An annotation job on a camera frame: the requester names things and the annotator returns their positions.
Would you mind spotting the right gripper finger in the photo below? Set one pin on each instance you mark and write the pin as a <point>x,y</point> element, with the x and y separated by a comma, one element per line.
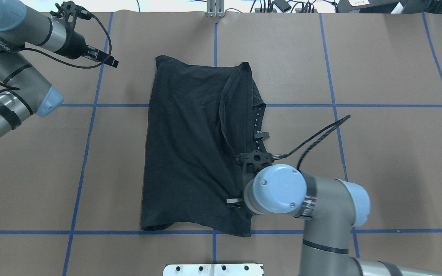
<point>234,202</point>

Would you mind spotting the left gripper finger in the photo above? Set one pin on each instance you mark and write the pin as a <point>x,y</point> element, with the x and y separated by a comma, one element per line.
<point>99,56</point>

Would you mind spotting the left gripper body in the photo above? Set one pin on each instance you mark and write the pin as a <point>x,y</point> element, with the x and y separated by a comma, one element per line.
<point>76,45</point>

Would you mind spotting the black graphic t-shirt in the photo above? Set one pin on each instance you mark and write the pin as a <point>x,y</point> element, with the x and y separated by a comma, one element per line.
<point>200,118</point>

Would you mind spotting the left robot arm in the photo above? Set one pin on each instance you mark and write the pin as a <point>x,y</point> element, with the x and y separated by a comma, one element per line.
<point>25,91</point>

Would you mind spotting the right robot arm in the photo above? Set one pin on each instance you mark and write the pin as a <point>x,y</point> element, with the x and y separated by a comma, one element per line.
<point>330,208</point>

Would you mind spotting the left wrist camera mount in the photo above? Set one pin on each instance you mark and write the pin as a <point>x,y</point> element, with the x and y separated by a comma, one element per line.
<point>68,13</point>

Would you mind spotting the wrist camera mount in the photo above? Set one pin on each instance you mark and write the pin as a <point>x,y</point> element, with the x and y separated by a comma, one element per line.
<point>68,13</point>
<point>254,162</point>

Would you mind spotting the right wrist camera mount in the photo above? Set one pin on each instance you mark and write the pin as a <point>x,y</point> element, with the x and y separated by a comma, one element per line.
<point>254,162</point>

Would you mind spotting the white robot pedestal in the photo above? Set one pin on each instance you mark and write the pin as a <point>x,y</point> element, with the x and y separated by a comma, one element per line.
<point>223,269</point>

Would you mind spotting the aluminium frame post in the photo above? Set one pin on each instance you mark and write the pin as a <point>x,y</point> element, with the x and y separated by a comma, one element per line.
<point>215,8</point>

